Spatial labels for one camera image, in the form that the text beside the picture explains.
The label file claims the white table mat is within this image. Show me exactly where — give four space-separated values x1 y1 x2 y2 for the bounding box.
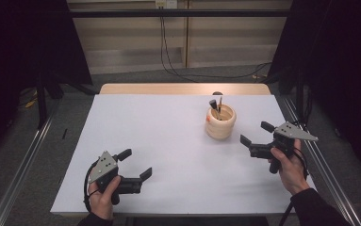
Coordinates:
49 93 319 218

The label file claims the cream ribbed brush holder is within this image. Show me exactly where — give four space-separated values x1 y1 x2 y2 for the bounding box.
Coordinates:
204 103 238 141

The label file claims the hand-held gripper cable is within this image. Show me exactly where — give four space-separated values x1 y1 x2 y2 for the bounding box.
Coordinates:
83 161 102 213
277 147 311 226

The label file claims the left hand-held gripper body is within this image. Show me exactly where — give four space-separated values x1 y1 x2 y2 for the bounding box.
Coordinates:
88 150 144 206

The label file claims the person's left hand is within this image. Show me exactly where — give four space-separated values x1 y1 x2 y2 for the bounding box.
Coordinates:
87 175 123 221

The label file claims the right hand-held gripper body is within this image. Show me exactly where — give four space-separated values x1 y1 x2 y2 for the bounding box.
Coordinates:
249 121 320 175

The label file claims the black silver-banded makeup brush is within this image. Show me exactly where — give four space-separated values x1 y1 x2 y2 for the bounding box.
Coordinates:
208 99 222 121

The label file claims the right hand-held gripper cable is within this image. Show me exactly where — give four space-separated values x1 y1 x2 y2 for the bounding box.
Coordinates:
277 147 311 226

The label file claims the black wall cable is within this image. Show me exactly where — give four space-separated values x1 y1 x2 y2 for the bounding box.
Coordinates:
159 16 200 84
162 16 273 80

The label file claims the person's right hand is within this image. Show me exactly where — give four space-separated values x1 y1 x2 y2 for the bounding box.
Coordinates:
268 139 310 196

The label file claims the black horizontal frame bar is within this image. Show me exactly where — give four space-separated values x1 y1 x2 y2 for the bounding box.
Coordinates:
69 8 290 18

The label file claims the black curtain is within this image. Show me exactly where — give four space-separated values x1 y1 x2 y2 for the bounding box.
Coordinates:
0 0 93 164
268 0 361 182

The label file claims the black stand post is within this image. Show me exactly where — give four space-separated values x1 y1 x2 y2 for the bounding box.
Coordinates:
36 73 49 130

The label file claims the metal floor rail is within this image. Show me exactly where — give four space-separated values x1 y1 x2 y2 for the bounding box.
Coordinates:
281 96 361 226
0 102 61 226

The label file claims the left hand-held gripper cable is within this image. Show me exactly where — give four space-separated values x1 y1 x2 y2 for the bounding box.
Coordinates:
83 161 102 213

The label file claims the small yellow object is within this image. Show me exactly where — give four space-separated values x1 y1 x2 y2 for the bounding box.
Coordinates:
24 98 40 109

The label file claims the white wall socket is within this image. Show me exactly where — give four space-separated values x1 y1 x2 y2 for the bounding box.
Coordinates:
155 0 178 9

